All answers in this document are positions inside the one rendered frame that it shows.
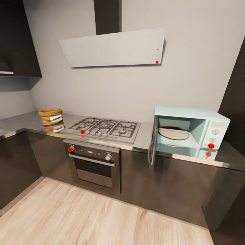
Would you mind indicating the oven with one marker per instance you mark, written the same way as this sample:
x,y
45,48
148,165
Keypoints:
x,y
95,166

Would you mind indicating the microwave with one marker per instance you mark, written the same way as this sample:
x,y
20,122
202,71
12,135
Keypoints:
x,y
199,127

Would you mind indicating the cabinet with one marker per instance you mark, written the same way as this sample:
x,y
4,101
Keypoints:
x,y
17,53

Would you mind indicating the burner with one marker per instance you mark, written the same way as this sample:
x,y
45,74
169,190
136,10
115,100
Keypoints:
x,y
105,128

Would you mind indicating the range hood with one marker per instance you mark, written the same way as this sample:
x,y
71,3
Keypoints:
x,y
110,46

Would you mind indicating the popcorn bag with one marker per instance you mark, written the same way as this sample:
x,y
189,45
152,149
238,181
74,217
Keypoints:
x,y
51,116

